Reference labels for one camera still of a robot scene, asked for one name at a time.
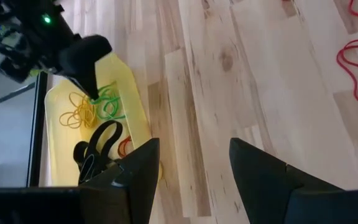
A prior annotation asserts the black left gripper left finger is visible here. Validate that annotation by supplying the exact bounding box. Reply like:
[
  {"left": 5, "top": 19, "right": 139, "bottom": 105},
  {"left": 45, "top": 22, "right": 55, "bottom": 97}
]
[{"left": 78, "top": 138, "right": 161, "bottom": 224}]

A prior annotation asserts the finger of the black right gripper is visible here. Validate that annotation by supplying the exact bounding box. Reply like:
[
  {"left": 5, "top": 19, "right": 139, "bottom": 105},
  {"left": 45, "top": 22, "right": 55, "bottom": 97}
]
[{"left": 58, "top": 34, "right": 114, "bottom": 101}]

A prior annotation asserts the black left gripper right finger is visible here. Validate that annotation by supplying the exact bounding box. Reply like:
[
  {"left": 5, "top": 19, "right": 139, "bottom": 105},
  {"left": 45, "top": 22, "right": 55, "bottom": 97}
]
[{"left": 228, "top": 137, "right": 344, "bottom": 224}]

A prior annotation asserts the yellow rubber band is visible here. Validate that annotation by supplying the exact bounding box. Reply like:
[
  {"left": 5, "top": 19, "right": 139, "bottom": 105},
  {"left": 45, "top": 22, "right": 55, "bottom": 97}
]
[
  {"left": 68, "top": 91, "right": 98, "bottom": 126},
  {"left": 58, "top": 108, "right": 88, "bottom": 129}
]

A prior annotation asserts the wide black rubber band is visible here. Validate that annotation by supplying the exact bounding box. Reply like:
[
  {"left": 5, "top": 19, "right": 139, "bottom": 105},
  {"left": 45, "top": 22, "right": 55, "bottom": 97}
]
[
  {"left": 73, "top": 140, "right": 91, "bottom": 170},
  {"left": 85, "top": 119, "right": 124, "bottom": 169}
]

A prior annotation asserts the yellow translucent plastic bin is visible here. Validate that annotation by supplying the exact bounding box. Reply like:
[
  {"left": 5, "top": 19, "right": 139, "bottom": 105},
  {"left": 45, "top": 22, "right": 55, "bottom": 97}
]
[{"left": 44, "top": 52, "right": 165, "bottom": 188}]

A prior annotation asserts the black table edge rail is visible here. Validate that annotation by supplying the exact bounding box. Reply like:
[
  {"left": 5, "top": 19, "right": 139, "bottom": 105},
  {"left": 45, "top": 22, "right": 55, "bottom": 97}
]
[{"left": 25, "top": 71, "right": 48, "bottom": 188}]

